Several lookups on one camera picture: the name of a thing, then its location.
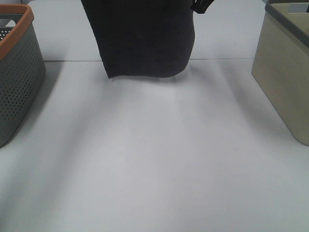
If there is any grey perforated basket orange rim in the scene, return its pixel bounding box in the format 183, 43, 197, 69
0, 4, 46, 146

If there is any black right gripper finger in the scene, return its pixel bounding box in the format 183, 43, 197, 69
191, 0, 214, 14

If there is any dark grey towel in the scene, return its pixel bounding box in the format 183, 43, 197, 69
82, 0, 195, 78

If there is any beige basket with grey rim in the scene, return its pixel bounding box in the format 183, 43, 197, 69
252, 0, 309, 145

